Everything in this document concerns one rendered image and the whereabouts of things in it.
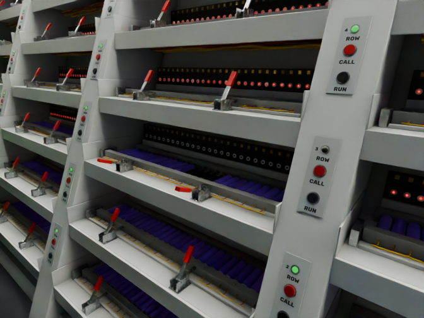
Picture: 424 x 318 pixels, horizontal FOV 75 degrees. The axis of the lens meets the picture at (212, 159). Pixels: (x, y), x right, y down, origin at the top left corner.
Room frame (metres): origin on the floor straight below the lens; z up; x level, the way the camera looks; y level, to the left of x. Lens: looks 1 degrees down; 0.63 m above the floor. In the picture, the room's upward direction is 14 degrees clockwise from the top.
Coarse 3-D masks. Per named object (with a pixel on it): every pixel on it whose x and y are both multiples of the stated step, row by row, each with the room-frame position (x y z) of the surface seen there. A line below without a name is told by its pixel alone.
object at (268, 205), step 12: (108, 156) 0.82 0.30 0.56; (120, 156) 0.79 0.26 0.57; (132, 156) 0.78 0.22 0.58; (144, 168) 0.72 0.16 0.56; (156, 168) 0.70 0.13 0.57; (168, 168) 0.69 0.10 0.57; (168, 180) 0.65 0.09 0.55; (180, 180) 0.65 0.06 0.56; (192, 180) 0.63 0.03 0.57; (204, 180) 0.62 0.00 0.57; (216, 192) 0.59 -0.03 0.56; (228, 192) 0.57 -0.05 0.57; (240, 192) 0.56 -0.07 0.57; (240, 204) 0.54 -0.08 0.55; (252, 204) 0.54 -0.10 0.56; (264, 204) 0.52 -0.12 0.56; (276, 204) 0.51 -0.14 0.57
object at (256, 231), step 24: (96, 144) 0.83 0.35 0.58; (120, 144) 0.89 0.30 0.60; (96, 168) 0.77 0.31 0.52; (240, 168) 0.70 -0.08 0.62; (264, 168) 0.67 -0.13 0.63; (144, 192) 0.65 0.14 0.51; (168, 192) 0.60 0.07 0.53; (192, 216) 0.57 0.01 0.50; (216, 216) 0.53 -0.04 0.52; (240, 216) 0.51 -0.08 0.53; (264, 216) 0.51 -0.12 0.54; (240, 240) 0.50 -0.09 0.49; (264, 240) 0.47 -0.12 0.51
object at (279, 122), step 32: (128, 96) 0.80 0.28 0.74; (160, 96) 0.76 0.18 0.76; (192, 96) 0.69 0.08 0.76; (224, 96) 0.57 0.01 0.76; (256, 96) 0.71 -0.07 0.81; (288, 96) 0.66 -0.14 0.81; (192, 128) 0.61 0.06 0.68; (224, 128) 0.55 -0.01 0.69; (256, 128) 0.51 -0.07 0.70; (288, 128) 0.47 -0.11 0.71
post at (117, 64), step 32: (128, 0) 0.82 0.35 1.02; (160, 0) 0.91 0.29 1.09; (128, 64) 0.86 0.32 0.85; (160, 64) 0.97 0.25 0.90; (96, 96) 0.82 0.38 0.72; (96, 128) 0.82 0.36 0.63; (128, 128) 0.91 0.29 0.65; (96, 192) 0.86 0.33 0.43; (64, 224) 0.82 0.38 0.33; (64, 256) 0.82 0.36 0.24
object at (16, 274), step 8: (0, 240) 1.21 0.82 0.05; (0, 248) 1.14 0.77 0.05; (0, 256) 1.13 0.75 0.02; (8, 256) 1.09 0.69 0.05; (8, 264) 1.08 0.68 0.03; (16, 264) 1.05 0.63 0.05; (8, 272) 1.07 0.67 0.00; (16, 272) 1.03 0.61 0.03; (24, 272) 1.01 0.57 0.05; (16, 280) 1.02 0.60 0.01; (24, 280) 0.99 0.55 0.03; (32, 280) 0.98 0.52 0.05; (24, 288) 0.98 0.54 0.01; (32, 288) 0.95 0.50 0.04; (32, 296) 0.94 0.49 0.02; (64, 312) 0.85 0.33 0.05
